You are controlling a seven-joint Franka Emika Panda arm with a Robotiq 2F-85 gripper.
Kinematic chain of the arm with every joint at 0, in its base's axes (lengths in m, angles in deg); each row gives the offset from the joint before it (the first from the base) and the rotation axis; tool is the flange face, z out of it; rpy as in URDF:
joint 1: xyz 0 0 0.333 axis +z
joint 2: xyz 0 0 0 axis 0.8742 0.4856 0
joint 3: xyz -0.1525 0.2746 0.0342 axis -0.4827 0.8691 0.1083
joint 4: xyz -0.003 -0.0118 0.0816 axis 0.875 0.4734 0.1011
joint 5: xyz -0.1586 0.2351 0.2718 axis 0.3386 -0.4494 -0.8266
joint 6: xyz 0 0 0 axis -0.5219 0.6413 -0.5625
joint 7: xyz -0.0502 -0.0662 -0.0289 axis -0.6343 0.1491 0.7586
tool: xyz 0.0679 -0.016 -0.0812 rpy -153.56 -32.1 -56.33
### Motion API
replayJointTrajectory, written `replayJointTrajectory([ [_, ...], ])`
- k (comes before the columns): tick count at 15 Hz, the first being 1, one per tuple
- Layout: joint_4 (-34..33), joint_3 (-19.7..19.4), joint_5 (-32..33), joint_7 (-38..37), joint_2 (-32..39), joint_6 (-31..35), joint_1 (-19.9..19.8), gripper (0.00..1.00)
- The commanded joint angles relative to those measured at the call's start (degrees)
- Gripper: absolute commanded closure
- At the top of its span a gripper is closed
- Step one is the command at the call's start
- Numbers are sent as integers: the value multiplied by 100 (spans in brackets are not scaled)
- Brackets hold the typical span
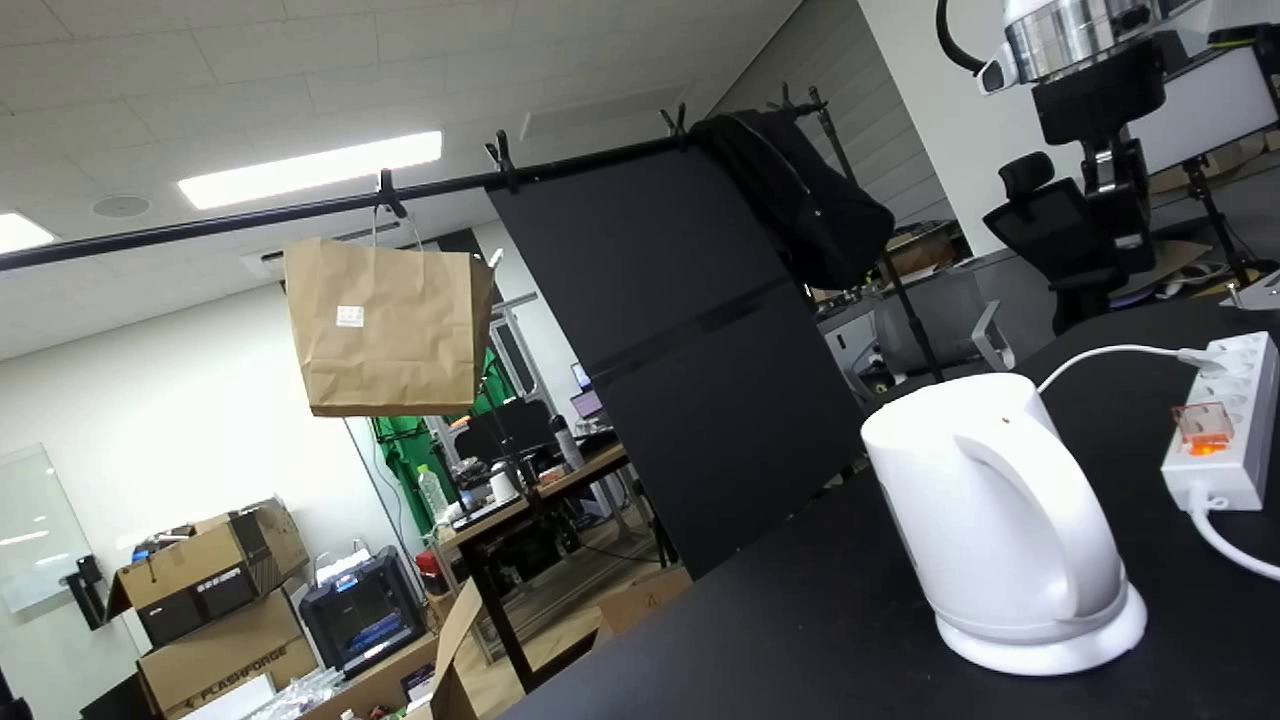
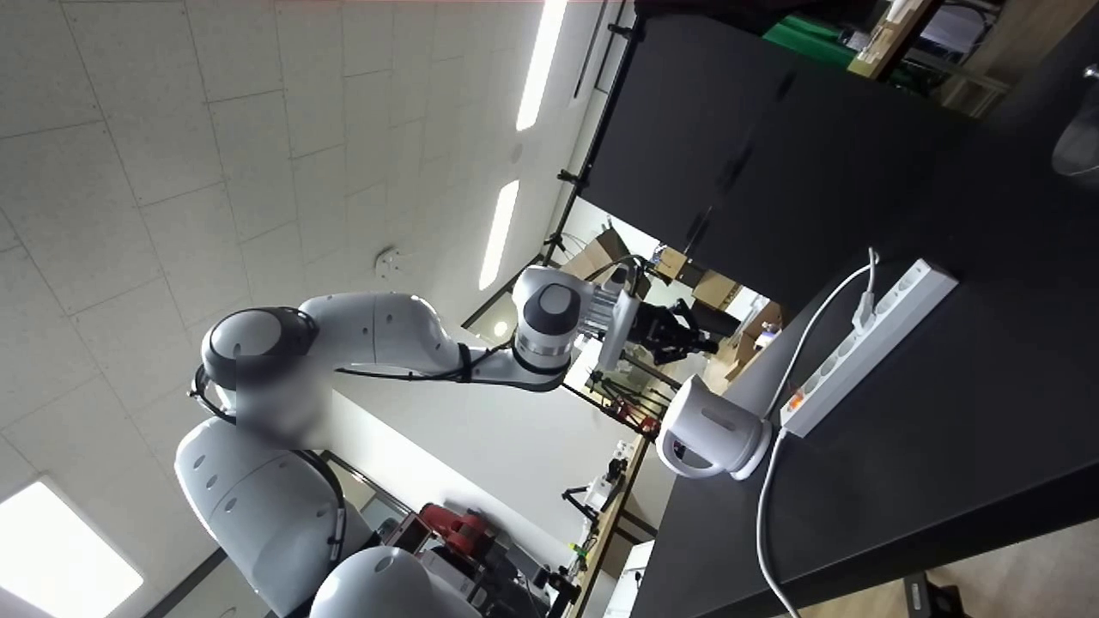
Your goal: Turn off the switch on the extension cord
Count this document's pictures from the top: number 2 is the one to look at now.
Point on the wooden workbench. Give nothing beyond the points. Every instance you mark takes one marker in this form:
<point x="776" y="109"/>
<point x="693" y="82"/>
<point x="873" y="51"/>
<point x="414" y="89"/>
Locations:
<point x="605" y="532"/>

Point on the long ceiling light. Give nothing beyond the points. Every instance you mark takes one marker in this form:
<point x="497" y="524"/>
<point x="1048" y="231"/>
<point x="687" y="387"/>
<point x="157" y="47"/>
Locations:
<point x="541" y="64"/>
<point x="500" y="233"/>

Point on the white smoke detector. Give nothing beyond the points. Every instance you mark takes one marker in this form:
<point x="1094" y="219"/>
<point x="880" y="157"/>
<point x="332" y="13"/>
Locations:
<point x="388" y="262"/>

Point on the white plug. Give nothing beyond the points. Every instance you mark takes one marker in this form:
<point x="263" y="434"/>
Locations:
<point x="863" y="316"/>

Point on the black backdrop panel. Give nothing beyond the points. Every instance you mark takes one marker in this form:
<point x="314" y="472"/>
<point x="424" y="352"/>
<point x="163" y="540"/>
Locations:
<point x="755" y="146"/>

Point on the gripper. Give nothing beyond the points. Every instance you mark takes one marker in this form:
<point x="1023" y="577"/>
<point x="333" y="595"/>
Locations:
<point x="657" y="330"/>

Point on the green cloth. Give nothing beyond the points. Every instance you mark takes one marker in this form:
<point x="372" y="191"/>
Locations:
<point x="811" y="39"/>

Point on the red machine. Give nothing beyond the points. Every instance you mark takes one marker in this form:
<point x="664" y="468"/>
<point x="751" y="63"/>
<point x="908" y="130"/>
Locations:
<point x="459" y="528"/>

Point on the black backdrop stand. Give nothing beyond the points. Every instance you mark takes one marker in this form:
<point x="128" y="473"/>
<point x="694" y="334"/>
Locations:
<point x="601" y="120"/>

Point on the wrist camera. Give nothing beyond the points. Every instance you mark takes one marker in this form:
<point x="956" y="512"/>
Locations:
<point x="620" y="330"/>

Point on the white electric kettle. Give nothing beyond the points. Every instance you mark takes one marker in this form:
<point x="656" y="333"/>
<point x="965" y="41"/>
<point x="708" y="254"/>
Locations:
<point x="708" y="429"/>

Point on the wooden shelf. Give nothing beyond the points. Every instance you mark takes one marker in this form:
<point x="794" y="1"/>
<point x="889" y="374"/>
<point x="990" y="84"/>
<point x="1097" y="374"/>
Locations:
<point x="893" y="34"/>

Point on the square ceiling light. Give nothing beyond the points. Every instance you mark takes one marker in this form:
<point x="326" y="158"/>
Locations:
<point x="60" y="558"/>

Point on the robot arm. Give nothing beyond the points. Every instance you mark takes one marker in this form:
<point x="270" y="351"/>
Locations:
<point x="378" y="330"/>

